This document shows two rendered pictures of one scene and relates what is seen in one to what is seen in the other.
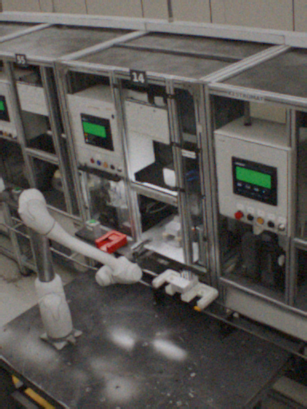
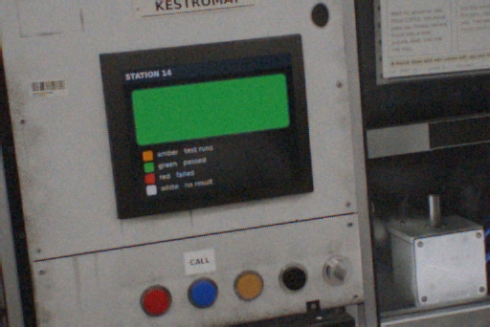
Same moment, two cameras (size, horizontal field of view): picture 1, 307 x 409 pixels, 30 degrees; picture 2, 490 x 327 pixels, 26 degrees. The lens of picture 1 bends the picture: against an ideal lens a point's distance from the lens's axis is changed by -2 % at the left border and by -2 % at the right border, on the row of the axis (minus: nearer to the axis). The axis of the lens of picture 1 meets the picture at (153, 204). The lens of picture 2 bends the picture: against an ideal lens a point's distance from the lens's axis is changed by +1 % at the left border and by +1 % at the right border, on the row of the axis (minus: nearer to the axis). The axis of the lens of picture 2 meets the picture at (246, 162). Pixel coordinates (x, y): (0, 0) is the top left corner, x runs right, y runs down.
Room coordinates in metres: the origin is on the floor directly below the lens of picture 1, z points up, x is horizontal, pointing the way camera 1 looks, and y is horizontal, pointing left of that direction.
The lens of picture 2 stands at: (2.53, 1.36, 1.80)
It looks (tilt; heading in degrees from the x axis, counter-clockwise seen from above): 10 degrees down; 300
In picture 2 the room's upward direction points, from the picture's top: 5 degrees counter-clockwise
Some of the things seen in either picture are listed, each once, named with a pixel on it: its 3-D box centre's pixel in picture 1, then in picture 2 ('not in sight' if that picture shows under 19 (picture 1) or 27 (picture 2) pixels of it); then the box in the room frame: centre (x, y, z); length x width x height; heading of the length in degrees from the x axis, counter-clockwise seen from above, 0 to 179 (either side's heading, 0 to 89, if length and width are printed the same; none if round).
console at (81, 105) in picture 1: (109, 129); (174, 140); (3.30, 0.21, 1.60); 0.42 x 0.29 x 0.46; 44
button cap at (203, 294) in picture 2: not in sight; (202, 293); (3.22, 0.30, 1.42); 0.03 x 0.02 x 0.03; 44
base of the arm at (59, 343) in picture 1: (62, 334); not in sight; (2.52, 0.60, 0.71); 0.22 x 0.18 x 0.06; 44
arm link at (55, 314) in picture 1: (55, 313); not in sight; (2.55, 0.62, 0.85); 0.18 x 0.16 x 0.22; 14
